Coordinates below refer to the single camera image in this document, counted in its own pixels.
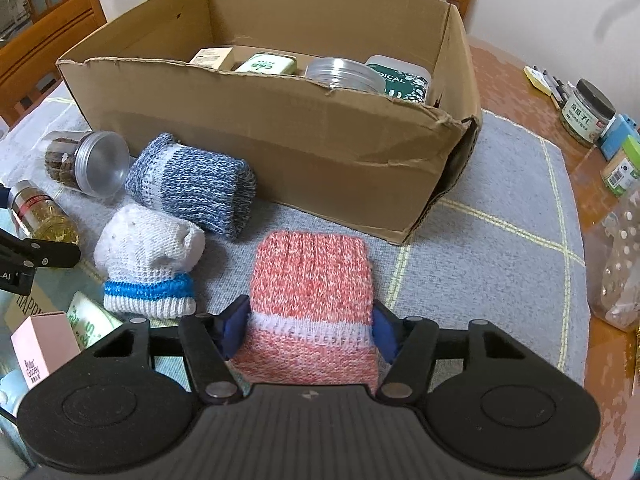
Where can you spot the glass jar with green label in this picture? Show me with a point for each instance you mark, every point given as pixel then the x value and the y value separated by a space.
pixel 582 120

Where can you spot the clear jar with metal lid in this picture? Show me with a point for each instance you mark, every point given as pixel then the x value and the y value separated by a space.
pixel 100 162

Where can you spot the white plastic box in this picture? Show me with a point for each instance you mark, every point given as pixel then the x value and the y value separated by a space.
pixel 405 82

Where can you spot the pink carton box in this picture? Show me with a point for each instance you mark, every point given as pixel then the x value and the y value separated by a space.
pixel 40 340

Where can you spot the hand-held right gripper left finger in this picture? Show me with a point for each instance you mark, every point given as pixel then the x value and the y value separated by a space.
pixel 235 327

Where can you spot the pink knitted sock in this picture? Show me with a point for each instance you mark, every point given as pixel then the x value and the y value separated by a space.
pixel 310 280

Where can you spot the small beige carton box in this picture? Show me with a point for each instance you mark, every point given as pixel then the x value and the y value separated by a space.
pixel 210 57

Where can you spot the clear jar with dark contents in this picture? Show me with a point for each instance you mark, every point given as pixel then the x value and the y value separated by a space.
pixel 345 75

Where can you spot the large clear plastic jar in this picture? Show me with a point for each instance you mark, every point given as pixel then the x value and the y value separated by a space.
pixel 617 270

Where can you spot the spice jar with green label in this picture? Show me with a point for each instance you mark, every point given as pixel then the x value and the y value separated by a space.
pixel 625 172

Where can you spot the brown cardboard box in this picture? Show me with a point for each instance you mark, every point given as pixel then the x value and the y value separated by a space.
pixel 300 160

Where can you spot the checked tablecloth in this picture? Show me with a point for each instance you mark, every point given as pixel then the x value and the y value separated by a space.
pixel 500 260

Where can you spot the blue plastic object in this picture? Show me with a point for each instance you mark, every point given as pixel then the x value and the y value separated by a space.
pixel 620 135

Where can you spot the gold capsule bottle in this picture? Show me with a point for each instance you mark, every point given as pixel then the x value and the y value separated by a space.
pixel 45 220

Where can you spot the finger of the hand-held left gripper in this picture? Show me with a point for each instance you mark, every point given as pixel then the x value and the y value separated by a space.
pixel 50 255
pixel 3 196

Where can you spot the green white tissue pack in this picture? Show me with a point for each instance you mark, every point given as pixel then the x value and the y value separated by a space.
pixel 87 320
pixel 265 64

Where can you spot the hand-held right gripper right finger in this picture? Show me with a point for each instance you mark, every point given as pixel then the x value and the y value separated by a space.
pixel 384 332

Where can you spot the blue knitted sock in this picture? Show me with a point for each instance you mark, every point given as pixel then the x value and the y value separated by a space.
pixel 200 185

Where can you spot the white sock with blue stripe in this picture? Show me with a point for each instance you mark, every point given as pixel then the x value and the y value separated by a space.
pixel 145 250

